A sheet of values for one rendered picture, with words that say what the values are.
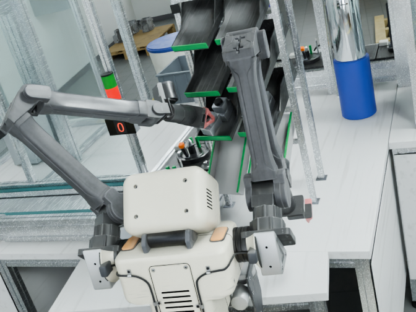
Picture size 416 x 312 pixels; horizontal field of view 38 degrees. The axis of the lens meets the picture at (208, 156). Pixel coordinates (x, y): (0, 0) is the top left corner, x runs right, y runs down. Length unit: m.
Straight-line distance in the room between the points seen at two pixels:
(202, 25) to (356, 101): 0.98
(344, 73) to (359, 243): 0.98
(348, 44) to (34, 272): 1.68
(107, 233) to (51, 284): 1.34
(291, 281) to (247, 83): 0.68
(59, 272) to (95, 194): 1.37
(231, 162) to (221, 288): 0.80
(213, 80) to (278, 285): 0.69
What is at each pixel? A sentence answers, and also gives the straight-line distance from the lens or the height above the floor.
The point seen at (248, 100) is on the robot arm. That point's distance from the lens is 1.43.
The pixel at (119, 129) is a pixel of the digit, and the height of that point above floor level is 1.19.
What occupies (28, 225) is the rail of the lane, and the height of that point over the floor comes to 0.93.
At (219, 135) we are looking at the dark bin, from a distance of 2.03.
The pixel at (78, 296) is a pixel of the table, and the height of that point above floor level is 0.86.
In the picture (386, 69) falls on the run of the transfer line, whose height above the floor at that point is 0.92.
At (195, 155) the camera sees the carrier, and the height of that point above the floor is 0.99.
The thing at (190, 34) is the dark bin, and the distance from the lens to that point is 1.99.
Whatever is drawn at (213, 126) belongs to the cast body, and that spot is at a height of 1.25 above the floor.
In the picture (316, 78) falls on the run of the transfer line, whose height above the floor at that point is 0.92.
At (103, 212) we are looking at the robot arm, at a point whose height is 1.27.
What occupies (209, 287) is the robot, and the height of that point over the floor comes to 1.15.
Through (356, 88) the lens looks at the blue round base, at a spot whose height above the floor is 1.01.
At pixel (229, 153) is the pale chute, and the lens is 2.14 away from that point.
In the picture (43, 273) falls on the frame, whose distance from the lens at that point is 2.85.
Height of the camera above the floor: 1.97
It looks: 24 degrees down
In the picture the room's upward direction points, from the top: 15 degrees counter-clockwise
